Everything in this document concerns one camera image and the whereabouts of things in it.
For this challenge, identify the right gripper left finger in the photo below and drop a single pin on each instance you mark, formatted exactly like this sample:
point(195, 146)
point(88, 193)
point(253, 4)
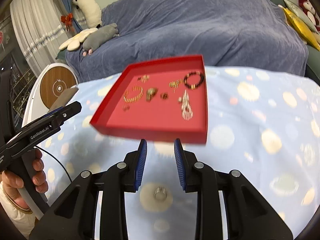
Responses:
point(72, 215)

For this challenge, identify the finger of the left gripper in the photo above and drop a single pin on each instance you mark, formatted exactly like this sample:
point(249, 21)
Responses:
point(51, 112)
point(67, 112)

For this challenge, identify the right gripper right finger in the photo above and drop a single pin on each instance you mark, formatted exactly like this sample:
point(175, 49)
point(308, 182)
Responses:
point(248, 213)

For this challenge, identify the gold wristwatch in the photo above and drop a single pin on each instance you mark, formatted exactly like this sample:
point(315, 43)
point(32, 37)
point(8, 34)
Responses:
point(150, 93)

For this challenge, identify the red shallow cardboard tray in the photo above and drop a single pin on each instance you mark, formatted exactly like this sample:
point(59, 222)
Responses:
point(178, 110)

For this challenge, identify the round wooden white side table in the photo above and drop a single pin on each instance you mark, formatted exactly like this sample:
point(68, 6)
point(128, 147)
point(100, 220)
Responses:
point(51, 83)

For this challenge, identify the white flower plush pillow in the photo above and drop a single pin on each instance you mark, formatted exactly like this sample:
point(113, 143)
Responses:
point(73, 43)

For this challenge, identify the grey plush toy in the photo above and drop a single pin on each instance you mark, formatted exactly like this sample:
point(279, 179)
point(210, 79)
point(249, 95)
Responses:
point(99, 37)

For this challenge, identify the red ribbon bow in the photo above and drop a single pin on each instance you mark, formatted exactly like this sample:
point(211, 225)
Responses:
point(67, 21)

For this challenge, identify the planet print blue tablecloth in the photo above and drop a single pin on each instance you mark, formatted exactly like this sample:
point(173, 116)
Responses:
point(264, 124)

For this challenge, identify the white sheer curtain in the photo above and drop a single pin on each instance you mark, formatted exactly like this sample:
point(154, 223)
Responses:
point(39, 30)

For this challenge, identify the white cow plush toy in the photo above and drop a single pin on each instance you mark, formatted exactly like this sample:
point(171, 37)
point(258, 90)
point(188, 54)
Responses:
point(91, 11)

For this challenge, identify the green sofa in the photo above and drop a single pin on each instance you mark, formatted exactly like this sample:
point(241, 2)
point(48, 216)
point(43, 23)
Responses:
point(312, 65)

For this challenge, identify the blue-grey bed blanket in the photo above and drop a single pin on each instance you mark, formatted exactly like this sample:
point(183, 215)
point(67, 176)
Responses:
point(247, 33)

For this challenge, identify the yellow satin pillow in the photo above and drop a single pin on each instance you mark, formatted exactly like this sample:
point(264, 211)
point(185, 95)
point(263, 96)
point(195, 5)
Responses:
point(300, 27)

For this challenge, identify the grey patterned pillow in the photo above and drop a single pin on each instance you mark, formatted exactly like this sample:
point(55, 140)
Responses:
point(300, 14)

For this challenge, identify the red monkey plush toy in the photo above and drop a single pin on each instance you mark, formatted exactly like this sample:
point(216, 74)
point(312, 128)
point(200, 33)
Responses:
point(310, 11)

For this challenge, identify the gold chain-link bangle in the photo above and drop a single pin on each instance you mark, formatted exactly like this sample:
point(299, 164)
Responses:
point(133, 95)

